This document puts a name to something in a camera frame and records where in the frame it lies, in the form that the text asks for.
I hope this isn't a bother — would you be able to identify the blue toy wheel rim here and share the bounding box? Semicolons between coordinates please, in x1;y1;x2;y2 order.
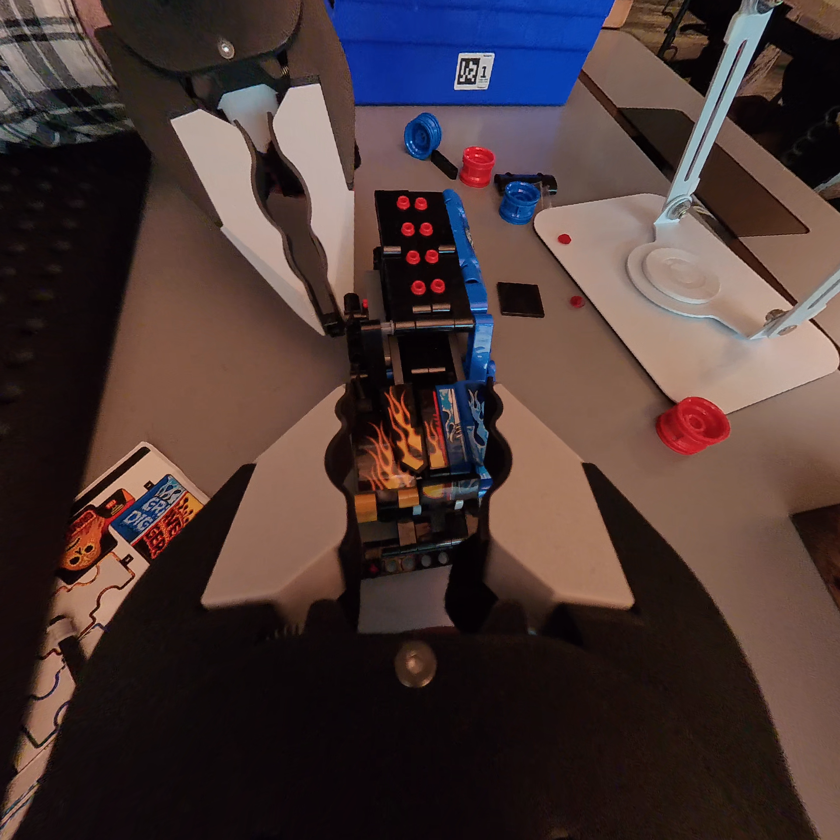
402;112;444;160
497;180;544;226

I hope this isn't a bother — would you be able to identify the white book stand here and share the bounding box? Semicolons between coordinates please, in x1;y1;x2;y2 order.
533;0;840;416

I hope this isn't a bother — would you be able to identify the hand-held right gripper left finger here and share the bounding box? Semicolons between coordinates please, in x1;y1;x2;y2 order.
200;386;362;634

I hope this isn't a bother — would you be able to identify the sticker sheet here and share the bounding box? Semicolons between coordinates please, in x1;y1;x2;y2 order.
13;441;211;788

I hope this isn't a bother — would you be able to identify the person's left forearm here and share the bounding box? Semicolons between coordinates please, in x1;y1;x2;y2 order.
0;0;135;152

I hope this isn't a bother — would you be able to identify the red toy wheel rim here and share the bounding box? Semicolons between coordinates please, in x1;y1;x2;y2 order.
655;395;731;457
458;146;497;189

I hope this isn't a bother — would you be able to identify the brick-built toy truck model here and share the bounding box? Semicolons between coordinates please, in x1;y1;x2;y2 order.
341;189;500;585

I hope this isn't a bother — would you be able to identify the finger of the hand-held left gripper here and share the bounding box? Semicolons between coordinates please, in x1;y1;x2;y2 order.
169;108;347;339
266;79;358;322

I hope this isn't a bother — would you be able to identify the black square tile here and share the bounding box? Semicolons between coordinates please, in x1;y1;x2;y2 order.
496;282;547;319

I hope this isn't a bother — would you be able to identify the blue storage bin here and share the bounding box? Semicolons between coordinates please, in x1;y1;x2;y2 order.
325;0;618;107

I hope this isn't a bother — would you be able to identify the black perforated chair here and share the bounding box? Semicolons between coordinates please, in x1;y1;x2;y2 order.
0;134;155;723

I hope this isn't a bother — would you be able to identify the black connector piece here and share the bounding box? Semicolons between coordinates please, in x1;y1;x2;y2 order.
493;172;559;196

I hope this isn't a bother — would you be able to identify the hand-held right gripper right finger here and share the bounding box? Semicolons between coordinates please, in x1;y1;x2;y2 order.
453;384;636;632

